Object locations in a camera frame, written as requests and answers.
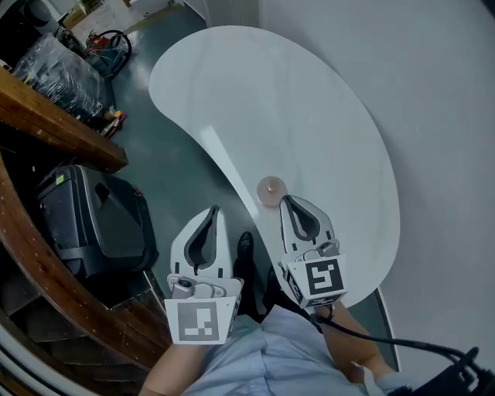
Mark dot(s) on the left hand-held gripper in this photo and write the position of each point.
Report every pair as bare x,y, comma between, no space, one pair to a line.
201,319

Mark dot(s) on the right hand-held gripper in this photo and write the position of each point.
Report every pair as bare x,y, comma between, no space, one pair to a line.
323,276

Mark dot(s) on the small translucent pink container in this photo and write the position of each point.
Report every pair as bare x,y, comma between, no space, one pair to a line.
270,189

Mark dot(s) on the person's left forearm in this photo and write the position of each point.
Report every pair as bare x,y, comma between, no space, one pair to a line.
174,367

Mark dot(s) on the person's right forearm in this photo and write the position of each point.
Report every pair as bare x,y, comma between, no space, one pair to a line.
352,340

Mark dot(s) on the person's black shoe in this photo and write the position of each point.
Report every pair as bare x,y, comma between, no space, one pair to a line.
244,247

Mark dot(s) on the person's dark trousers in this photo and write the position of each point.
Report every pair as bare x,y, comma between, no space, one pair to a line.
251,286

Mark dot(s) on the black hard case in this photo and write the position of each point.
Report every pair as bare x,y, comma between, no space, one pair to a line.
96,224

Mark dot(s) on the person's light blue shirt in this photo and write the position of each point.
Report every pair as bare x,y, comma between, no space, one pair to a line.
270,359

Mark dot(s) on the small items on floor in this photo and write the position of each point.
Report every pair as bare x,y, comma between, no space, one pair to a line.
114,121

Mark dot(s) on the brown wooden shelf board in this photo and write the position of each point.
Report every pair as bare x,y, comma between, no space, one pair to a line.
58,120

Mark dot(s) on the plastic-wrapped dark bundle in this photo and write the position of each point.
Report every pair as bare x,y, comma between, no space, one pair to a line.
62,77

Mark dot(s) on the cardboard box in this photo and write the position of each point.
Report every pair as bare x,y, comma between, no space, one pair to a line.
73,11

